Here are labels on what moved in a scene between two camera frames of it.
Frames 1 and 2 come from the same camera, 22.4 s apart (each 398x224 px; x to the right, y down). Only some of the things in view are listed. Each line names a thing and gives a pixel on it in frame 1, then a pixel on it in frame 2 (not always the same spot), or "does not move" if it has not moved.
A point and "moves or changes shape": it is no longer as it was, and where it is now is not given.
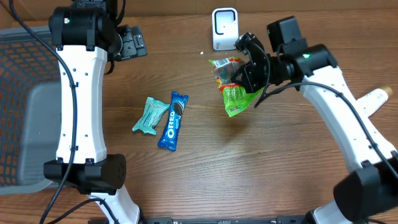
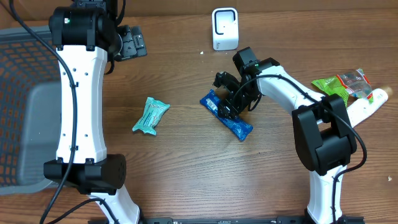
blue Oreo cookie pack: x=169 y=138 → x=237 y=127
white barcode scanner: x=225 y=28 does not move
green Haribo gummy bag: x=235 y=97 moves or changes shape
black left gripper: x=134 y=42 does not move
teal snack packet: x=153 y=112 does not move
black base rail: x=213 y=220 does not move
